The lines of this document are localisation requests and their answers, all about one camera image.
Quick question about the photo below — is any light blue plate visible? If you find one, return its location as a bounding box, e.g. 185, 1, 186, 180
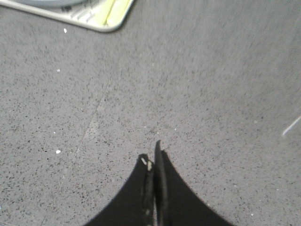
15, 0, 84, 8

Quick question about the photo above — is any white rectangular tray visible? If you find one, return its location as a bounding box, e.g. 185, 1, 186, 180
0, 0, 134, 32

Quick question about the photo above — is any yellow banana on tray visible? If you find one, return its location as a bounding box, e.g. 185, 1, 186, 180
106, 0, 132, 27

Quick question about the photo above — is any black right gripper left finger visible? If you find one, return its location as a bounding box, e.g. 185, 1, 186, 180
86, 154, 154, 226

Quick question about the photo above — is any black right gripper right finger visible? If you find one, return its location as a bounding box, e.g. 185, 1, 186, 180
154, 141, 232, 226

